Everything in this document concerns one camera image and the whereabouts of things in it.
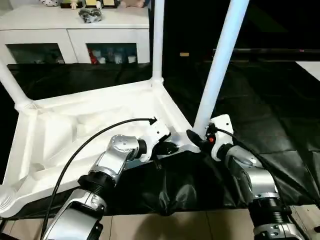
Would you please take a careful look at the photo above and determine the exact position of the black work mat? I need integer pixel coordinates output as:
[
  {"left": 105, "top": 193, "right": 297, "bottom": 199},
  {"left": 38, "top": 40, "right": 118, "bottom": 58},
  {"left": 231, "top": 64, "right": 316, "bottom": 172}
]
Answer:
[{"left": 0, "top": 59, "right": 320, "bottom": 221}]

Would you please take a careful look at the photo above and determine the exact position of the white plastic table top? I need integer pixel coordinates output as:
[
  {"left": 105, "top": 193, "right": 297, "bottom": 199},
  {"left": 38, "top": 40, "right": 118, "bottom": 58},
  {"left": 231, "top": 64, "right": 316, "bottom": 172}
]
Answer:
[{"left": 0, "top": 77, "right": 203, "bottom": 218}]

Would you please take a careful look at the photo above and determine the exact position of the white cabinet with glass doors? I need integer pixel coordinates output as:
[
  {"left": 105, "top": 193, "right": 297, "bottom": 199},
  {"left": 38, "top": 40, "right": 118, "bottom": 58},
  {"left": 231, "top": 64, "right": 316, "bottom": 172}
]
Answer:
[{"left": 0, "top": 0, "right": 152, "bottom": 65}]

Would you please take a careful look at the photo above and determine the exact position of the shiny ornament on cabinet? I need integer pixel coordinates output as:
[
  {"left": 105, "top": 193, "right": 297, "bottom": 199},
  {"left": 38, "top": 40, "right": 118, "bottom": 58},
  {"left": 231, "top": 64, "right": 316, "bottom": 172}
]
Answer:
[{"left": 78, "top": 7, "right": 104, "bottom": 24}]

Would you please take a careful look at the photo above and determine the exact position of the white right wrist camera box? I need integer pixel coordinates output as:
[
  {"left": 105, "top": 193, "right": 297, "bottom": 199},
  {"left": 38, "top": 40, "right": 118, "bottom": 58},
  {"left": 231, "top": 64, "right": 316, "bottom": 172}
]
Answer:
[{"left": 207, "top": 114, "right": 235, "bottom": 162}]

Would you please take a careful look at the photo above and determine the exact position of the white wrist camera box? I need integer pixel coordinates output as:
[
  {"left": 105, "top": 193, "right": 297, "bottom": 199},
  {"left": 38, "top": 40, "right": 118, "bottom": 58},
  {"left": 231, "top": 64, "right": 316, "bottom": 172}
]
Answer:
[
  {"left": 207, "top": 114, "right": 235, "bottom": 162},
  {"left": 136, "top": 120, "right": 172, "bottom": 163}
]

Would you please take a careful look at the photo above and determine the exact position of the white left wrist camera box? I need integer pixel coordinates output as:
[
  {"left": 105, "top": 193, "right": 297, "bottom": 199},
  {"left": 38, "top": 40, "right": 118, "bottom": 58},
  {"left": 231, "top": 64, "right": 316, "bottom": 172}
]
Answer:
[{"left": 136, "top": 120, "right": 172, "bottom": 163}]

